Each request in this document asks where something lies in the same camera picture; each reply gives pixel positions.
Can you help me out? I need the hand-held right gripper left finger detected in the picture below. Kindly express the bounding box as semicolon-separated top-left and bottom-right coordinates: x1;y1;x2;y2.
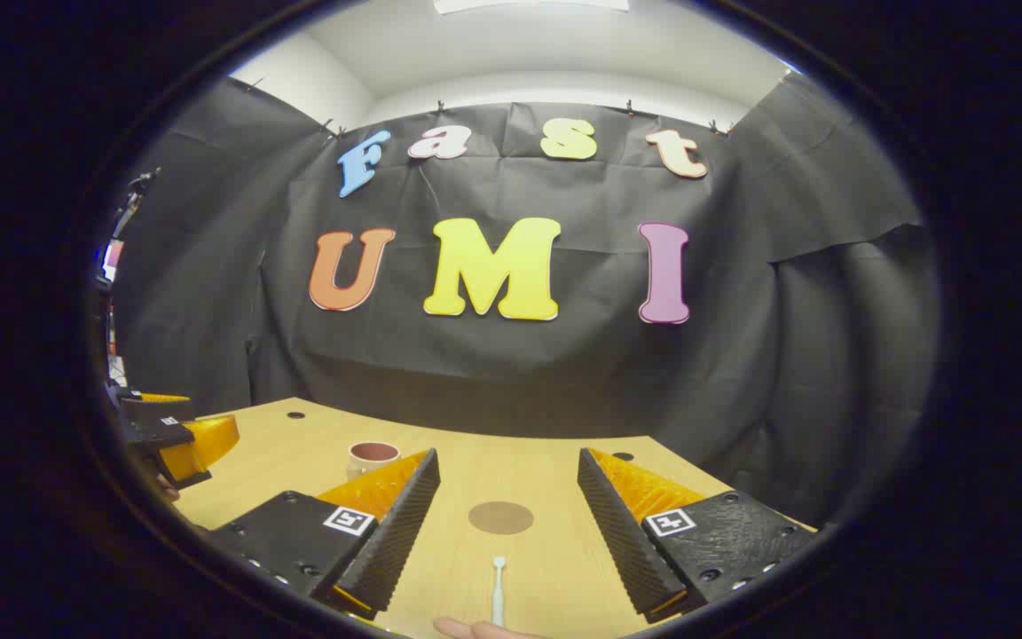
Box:
208;448;441;622

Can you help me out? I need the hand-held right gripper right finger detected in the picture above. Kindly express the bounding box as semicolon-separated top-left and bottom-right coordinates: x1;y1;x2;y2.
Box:
577;448;819;623

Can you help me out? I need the beige cup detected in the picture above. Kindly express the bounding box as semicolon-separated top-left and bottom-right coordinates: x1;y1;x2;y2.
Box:
347;441;402;481

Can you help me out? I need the brown round coaster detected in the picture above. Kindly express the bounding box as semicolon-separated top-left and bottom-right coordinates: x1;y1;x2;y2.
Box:
468;501;535;536

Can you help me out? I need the wooden desktop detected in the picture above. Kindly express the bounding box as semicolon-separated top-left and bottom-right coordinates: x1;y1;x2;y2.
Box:
169;397;818;639

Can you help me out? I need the black backdrop cloth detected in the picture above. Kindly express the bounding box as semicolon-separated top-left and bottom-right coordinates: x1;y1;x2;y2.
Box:
107;73;942;529

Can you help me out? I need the ceiling light panel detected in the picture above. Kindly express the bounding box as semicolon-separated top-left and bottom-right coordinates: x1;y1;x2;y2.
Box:
434;0;630;15

